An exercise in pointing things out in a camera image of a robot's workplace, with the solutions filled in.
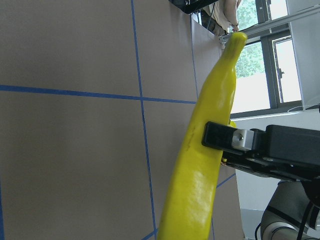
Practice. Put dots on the person in beige shirt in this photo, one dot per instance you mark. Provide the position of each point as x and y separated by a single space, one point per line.
221 16

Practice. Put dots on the yellow banana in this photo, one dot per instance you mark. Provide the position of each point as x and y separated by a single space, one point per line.
188 207

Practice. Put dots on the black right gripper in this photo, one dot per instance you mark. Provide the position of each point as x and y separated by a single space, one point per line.
281 152

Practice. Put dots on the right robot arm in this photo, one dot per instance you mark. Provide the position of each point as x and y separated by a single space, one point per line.
293 209

